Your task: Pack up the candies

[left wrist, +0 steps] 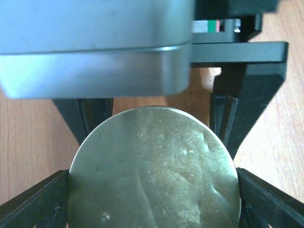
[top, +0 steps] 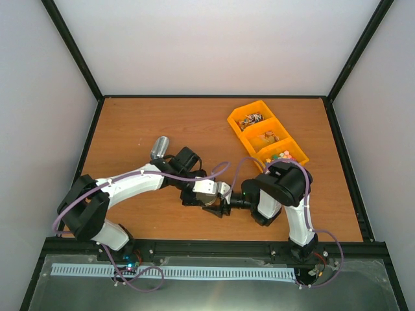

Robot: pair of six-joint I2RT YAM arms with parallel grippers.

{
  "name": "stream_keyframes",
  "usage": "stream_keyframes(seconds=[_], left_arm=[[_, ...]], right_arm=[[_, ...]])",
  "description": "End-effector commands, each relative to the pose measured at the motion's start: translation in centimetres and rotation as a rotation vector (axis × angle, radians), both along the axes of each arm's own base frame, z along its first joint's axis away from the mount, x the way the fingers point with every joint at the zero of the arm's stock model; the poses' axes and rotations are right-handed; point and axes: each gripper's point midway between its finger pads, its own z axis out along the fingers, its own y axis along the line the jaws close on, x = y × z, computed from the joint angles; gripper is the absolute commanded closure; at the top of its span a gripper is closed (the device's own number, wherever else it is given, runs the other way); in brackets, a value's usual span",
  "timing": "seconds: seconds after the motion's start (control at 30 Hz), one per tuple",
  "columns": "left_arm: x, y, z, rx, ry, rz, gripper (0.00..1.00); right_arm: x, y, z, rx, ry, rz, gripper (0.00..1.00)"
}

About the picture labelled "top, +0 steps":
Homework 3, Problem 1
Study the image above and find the gold jar lid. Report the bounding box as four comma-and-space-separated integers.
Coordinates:
195, 192, 217, 207

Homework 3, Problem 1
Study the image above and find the silver metal scoop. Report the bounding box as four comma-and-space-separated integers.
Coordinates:
150, 136, 170, 160

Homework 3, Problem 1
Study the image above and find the yellow popsicle candy bin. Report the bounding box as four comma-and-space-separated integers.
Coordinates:
239, 117, 291, 154

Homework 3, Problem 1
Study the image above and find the yellow star candy bin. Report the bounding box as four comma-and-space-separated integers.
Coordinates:
254, 138, 309, 165

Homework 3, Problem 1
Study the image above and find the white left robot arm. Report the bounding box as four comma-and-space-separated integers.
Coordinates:
57, 146, 206, 261

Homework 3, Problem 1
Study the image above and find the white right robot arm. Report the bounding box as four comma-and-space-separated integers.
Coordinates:
202, 159, 318, 262

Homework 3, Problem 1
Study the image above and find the pile of star candies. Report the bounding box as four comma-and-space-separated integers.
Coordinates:
265, 150, 296, 163

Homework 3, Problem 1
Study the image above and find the pile of popsicle candies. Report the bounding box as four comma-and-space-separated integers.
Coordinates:
259, 131, 280, 144

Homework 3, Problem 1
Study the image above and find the pile of lollipops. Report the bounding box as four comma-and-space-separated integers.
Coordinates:
236, 112, 264, 131

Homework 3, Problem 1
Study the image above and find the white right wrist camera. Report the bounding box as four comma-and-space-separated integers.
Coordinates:
217, 182, 232, 203

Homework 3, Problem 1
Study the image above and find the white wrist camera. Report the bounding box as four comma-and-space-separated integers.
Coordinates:
193, 178, 217, 195
217, 182, 232, 203

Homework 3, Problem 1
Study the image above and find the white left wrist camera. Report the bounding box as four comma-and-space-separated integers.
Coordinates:
193, 178, 217, 195

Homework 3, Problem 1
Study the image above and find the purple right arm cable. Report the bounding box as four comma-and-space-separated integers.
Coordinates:
230, 156, 344, 289

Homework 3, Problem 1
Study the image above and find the light blue cable duct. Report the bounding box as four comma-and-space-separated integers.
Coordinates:
50, 263, 296, 282

